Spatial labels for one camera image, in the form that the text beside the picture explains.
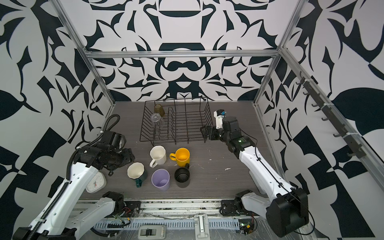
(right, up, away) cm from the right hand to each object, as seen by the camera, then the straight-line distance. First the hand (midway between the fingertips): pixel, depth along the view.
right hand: (208, 127), depth 78 cm
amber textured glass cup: (-32, +11, +26) cm, 43 cm away
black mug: (-14, -27, +5) cm, 31 cm away
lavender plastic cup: (-26, -28, +4) cm, 38 cm away
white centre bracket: (-4, -45, -11) cm, 47 cm away
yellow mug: (-14, -18, +11) cm, 25 cm away
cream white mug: (-28, -16, +9) cm, 34 cm away
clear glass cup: (-31, +5, +18) cm, 36 cm away
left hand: (-39, -14, -5) cm, 42 cm away
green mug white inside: (-39, -23, +3) cm, 45 cm away
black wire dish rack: (-20, +2, +26) cm, 33 cm away
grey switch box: (-26, -45, -12) cm, 53 cm away
